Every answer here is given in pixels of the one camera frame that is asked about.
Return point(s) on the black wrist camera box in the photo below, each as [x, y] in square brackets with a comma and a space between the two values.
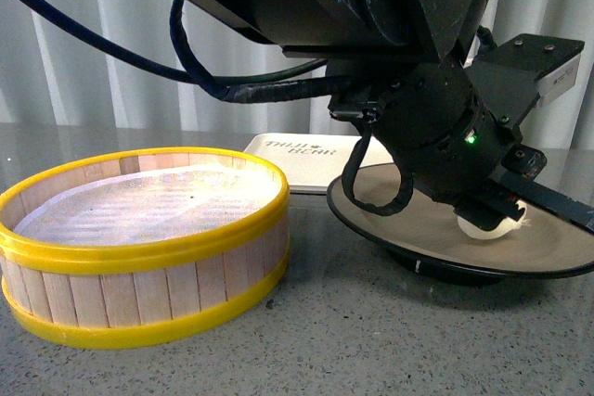
[529, 71]

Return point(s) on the white rectangular tray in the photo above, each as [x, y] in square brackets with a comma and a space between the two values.
[310, 161]

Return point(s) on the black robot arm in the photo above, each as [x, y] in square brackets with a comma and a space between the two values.
[387, 32]

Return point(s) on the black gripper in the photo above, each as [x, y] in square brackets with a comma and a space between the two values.
[444, 142]

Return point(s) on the bamboo steamer with yellow rims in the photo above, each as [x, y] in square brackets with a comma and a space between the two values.
[117, 297]

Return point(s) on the white steamer liner paper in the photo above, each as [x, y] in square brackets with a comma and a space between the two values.
[150, 206]

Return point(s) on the tan plate with black rim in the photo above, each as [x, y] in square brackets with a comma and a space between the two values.
[427, 233]

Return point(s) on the grey curtain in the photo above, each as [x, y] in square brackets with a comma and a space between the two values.
[49, 77]

